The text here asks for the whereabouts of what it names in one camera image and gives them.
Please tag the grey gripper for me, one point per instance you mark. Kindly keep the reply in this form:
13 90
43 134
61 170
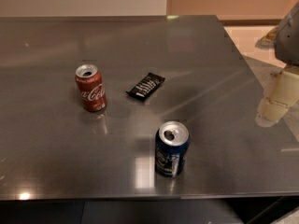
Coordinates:
289 42

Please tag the blue Pepsi can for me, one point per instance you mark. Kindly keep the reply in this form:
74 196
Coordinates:
172 141

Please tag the red Coca-Cola can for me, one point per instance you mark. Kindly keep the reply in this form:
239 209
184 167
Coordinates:
91 88

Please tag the black snack bar wrapper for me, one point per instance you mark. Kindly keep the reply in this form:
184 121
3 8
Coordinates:
146 87

